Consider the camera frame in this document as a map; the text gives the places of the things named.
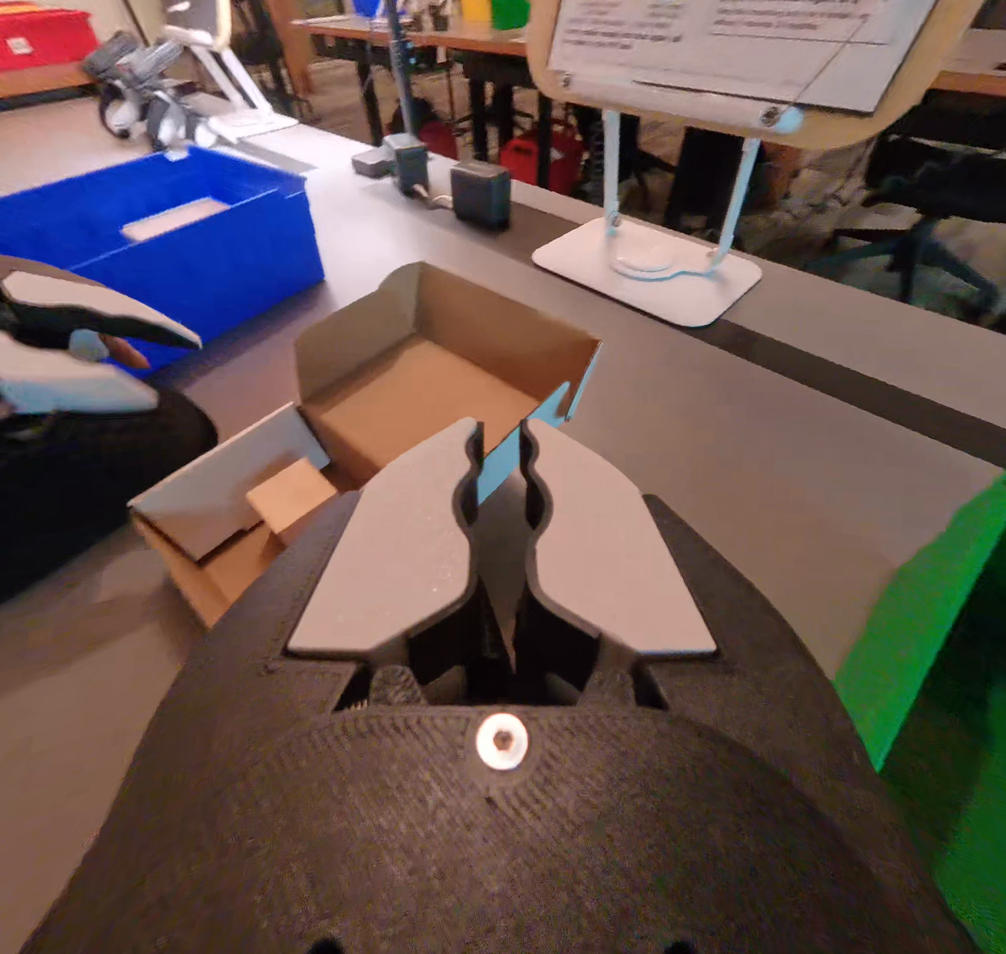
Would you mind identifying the large green plastic bin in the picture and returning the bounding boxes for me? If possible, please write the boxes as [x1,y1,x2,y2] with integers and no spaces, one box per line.
[833,473,1006,954]

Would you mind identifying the white document stand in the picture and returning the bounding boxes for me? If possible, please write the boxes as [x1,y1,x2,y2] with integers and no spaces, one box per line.
[532,109,763,328]

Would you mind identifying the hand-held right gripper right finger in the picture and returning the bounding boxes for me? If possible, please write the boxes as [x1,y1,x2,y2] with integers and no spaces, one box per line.
[520,418,718,660]

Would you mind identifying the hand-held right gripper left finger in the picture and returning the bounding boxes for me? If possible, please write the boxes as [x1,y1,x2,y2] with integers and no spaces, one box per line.
[287,418,482,660]

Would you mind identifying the white tablet stand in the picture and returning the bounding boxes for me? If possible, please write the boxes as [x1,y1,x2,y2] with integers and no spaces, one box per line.
[156,0,301,145]

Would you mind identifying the black swivel chair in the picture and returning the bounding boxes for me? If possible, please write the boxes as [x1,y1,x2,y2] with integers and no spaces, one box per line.
[808,132,1006,312]

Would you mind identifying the printed instruction sheet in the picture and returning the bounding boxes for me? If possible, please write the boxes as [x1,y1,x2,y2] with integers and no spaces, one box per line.
[546,0,969,114]

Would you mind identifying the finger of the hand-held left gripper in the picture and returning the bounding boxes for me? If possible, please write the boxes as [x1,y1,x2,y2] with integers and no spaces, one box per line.
[0,256,204,351]
[0,330,160,418]

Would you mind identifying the long wooden table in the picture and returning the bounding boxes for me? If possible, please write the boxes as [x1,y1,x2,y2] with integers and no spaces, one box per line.
[291,15,529,60]

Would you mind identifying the grey desk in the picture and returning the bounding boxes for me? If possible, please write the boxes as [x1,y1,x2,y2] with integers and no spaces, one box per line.
[0,93,1006,954]

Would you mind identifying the cardboard box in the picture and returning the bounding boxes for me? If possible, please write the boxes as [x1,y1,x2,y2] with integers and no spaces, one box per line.
[129,261,602,628]

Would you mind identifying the black padded armrest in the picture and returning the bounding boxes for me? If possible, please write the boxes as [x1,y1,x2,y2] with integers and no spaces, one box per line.
[0,388,218,603]

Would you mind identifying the grey charger with cable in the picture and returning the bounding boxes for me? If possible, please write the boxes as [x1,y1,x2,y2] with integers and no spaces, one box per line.
[393,136,430,197]

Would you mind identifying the black light stand pole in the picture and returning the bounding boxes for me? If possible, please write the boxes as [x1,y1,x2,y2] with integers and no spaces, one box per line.
[374,0,419,139]

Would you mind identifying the instruction sheet on white stand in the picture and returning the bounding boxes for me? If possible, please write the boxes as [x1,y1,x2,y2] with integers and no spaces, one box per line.
[525,0,1006,150]

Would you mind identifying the red case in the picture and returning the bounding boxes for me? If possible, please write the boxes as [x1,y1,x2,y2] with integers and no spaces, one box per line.
[500,124,584,194]

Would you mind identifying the grey mechanical device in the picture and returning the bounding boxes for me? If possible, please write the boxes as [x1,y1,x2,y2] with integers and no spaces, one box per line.
[82,30,231,155]

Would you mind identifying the red plastic bin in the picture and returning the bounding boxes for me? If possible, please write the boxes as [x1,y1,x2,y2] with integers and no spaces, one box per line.
[0,6,100,73]

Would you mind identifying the dark grey cube charger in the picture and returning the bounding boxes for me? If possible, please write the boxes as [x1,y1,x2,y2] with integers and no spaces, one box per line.
[450,161,512,231]

